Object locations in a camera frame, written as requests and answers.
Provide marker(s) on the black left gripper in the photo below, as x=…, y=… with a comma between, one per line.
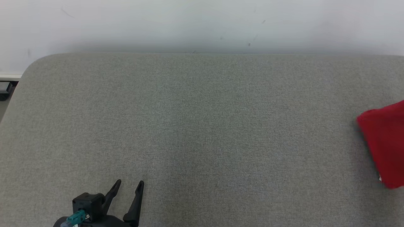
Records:
x=107, y=222

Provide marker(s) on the red jersey with white sleeves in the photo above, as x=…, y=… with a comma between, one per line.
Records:
x=388, y=142

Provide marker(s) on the white baseboard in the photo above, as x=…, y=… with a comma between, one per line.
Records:
x=9, y=76

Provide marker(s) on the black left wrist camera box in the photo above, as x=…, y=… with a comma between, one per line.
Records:
x=88, y=203

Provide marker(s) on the teal left camera connector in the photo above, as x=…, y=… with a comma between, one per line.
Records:
x=77, y=217

